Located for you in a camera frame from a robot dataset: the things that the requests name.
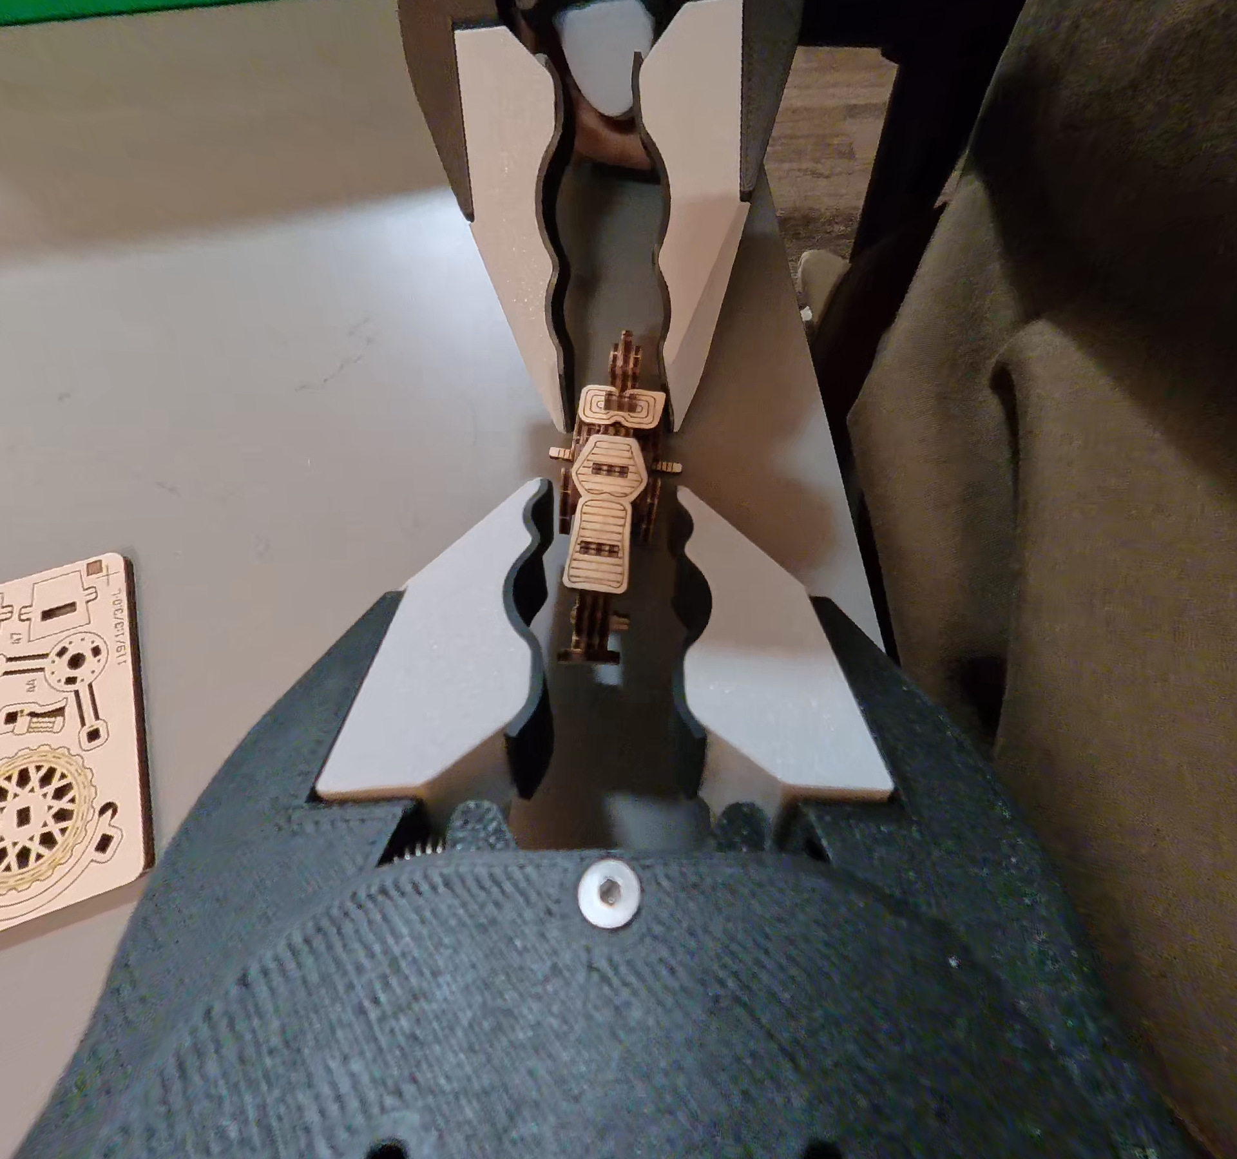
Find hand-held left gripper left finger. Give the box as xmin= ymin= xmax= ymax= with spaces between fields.
xmin=314 ymin=477 xmax=557 ymax=837

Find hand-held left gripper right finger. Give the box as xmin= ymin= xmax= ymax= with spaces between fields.
xmin=671 ymin=488 xmax=896 ymax=820

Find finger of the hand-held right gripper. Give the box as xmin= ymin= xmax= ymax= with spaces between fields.
xmin=632 ymin=0 xmax=748 ymax=433
xmin=455 ymin=26 xmax=574 ymax=433

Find wooden puzzle model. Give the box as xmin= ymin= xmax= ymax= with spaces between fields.
xmin=549 ymin=331 xmax=683 ymax=664

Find grey desk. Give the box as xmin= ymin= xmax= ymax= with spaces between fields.
xmin=0 ymin=0 xmax=902 ymax=1159

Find person's right hand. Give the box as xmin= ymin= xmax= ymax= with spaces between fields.
xmin=570 ymin=97 xmax=660 ymax=172

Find person's beige shoe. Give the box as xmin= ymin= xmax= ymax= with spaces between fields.
xmin=797 ymin=250 xmax=854 ymax=331

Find wooden puzzle sheet notched corner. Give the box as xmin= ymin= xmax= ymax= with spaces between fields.
xmin=0 ymin=553 xmax=155 ymax=933

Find person's olive clothing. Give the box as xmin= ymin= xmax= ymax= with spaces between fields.
xmin=847 ymin=0 xmax=1237 ymax=1159

